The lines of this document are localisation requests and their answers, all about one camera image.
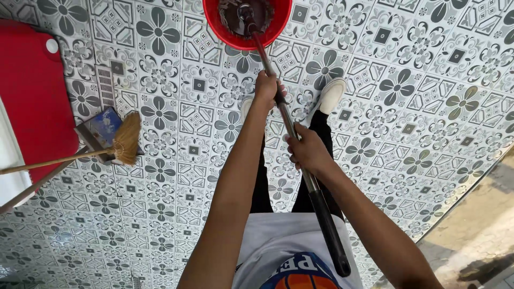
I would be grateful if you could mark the person's left hand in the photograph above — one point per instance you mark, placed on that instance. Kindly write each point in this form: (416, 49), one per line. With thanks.
(265, 89)

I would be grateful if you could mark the person's right hand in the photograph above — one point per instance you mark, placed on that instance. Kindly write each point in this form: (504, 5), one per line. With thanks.
(312, 149)

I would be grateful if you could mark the person's left fingers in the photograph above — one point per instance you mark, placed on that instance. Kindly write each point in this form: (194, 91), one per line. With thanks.
(282, 90)

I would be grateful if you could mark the person's right fingers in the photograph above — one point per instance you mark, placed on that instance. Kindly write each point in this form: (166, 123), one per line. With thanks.
(292, 151)

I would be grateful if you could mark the white left shoe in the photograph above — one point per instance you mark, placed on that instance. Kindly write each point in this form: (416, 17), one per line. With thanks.
(245, 107)

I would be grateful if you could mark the white shoe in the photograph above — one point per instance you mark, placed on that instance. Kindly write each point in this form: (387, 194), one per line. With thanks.
(332, 95)
(245, 107)

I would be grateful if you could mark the black trousers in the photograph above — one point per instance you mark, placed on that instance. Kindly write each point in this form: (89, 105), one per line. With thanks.
(262, 188)

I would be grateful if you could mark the white right shoe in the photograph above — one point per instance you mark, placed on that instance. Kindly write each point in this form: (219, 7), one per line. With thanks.
(332, 95)

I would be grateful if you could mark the white printed shirt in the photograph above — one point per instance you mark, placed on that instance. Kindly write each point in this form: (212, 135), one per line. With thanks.
(277, 241)

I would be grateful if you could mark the red plastic bucket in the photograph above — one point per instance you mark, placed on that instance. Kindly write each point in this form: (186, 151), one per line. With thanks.
(217, 25)

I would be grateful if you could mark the white floor drain grate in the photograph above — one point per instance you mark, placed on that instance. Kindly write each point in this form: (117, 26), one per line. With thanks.
(106, 87)

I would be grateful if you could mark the blue metal dustpan with stick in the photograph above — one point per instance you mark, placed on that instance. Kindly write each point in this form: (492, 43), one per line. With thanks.
(100, 127)

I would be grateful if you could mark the white round cap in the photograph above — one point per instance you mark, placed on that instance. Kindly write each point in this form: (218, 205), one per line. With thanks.
(52, 46)

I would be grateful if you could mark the red plastic container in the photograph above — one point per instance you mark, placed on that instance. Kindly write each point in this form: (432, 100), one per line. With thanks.
(32, 104)

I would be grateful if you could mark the white panel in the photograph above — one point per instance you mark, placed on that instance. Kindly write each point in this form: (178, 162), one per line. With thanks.
(9, 168)

